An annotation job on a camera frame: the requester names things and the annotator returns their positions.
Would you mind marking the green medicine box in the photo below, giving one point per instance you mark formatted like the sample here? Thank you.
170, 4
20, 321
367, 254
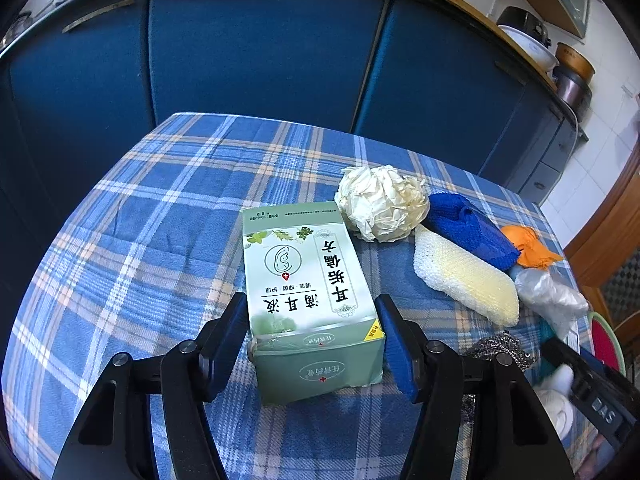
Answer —
300, 270

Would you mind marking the clear plastic bag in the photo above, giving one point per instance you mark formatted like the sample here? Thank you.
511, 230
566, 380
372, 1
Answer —
550, 295

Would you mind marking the white yellow knitted cloth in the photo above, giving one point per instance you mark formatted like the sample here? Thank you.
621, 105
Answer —
465, 275

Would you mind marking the steel wool scrubber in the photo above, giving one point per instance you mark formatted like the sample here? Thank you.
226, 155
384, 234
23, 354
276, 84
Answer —
492, 347

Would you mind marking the blue knitted cloth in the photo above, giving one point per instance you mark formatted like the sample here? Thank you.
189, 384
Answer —
465, 225

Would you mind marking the orange cloth scrap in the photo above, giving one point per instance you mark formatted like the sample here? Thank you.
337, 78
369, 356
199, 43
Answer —
530, 247

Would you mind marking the blue kitchen cabinet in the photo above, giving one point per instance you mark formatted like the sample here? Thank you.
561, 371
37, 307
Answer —
260, 60

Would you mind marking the black rice cooker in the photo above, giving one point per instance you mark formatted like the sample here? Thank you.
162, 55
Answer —
525, 17

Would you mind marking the white paper ball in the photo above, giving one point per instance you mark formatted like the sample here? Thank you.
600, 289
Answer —
380, 200

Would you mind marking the wooden door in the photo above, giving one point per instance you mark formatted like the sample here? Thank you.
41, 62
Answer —
610, 230

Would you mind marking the white bowl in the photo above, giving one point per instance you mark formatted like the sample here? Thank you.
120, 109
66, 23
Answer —
530, 52

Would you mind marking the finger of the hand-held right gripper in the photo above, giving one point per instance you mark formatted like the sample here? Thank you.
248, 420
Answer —
590, 390

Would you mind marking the white round object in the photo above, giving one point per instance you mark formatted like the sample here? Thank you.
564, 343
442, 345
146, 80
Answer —
555, 410

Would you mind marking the steel pot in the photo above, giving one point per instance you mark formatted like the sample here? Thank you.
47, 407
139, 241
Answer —
572, 92

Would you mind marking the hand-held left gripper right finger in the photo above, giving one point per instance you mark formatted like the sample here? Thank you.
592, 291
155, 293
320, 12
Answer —
397, 355

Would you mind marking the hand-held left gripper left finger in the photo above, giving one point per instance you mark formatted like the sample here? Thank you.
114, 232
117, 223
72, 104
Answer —
227, 340

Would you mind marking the blue plaid tablecloth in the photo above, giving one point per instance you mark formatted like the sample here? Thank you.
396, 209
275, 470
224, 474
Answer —
150, 210

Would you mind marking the brown wooden bowl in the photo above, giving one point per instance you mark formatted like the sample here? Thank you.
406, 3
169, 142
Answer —
575, 60

